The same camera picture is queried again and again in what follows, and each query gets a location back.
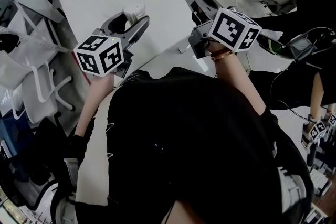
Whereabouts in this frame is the white metal storage rack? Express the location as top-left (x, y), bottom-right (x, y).
top-left (0, 0), bottom-right (70, 53)

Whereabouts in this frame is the white shelf unit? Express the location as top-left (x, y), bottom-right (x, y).
top-left (306, 149), bottom-right (336, 224)

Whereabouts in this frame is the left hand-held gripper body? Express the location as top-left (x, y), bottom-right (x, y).
top-left (73, 29), bottom-right (133, 79)

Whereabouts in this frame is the white harness strap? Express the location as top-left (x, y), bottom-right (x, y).
top-left (65, 157), bottom-right (79, 189)
top-left (277, 166), bottom-right (308, 218)

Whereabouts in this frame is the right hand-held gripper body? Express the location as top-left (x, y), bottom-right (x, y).
top-left (188, 7), bottom-right (263, 59)

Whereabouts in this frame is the beaded bracelet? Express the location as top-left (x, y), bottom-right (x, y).
top-left (211, 50), bottom-right (236, 61)

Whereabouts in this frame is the person's right forearm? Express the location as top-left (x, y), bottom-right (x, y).
top-left (209, 43), bottom-right (267, 116)

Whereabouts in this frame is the blue cabinet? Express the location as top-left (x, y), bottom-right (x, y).
top-left (0, 112), bottom-right (32, 166)

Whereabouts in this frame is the person's black white shirt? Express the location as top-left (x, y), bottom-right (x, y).
top-left (51, 67), bottom-right (314, 224)

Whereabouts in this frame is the person's left forearm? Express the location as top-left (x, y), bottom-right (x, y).
top-left (75, 74), bottom-right (116, 140)

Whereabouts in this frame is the white office chair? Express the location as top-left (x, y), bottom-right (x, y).
top-left (0, 49), bottom-right (77, 124)

